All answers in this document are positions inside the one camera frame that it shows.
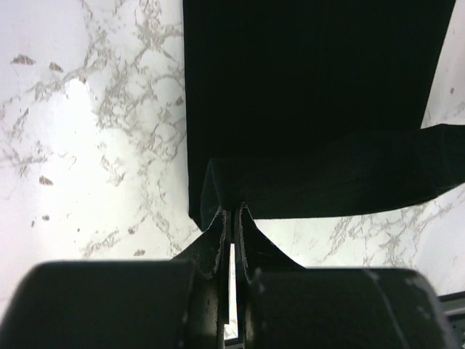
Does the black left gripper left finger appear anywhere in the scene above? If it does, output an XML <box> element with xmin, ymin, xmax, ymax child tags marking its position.
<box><xmin>1</xmin><ymin>209</ymin><xmax>230</xmax><ymax>348</ymax></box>

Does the black t-shirt blue logo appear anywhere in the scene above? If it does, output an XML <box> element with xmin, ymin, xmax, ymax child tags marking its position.
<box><xmin>182</xmin><ymin>1</ymin><xmax>464</xmax><ymax>229</ymax></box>

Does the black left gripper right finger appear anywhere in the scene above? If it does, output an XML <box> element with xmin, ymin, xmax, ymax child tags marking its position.
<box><xmin>234</xmin><ymin>204</ymin><xmax>460</xmax><ymax>348</ymax></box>

